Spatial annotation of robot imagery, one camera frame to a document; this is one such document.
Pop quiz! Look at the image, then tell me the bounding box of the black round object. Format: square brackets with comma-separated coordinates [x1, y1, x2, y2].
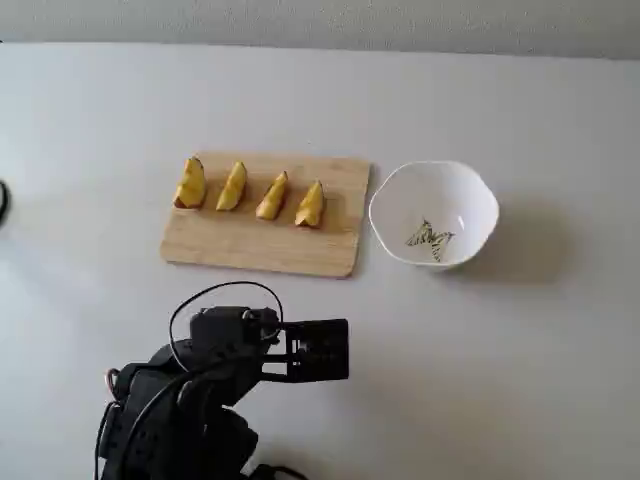
[0, 178, 12, 230]

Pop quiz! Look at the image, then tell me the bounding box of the short yellow apple slice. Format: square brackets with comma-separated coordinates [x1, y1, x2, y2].
[294, 179, 327, 231]

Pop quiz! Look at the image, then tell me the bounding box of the curved yellow apple slice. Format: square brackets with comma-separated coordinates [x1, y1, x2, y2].
[215, 160, 249, 213]

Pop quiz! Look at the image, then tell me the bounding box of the white bowl butterfly print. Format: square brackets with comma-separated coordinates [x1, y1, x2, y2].
[368, 159, 501, 274]

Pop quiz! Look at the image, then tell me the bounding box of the black camera cable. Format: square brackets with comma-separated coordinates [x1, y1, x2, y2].
[168, 280, 285, 374]

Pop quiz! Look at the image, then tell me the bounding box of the large apple slice red skin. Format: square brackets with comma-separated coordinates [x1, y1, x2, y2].
[172, 155, 208, 212]

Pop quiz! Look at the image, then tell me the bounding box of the narrow yellow apple slice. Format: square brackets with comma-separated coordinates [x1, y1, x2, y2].
[255, 170, 291, 222]

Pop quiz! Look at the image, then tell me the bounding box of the red white servo wire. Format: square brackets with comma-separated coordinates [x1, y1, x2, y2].
[102, 367, 124, 406]

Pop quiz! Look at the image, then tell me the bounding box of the bamboo cutting board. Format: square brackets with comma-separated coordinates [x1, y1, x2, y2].
[159, 151, 372, 280]

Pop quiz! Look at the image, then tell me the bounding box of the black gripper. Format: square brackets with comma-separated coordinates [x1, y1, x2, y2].
[189, 305, 282, 364]

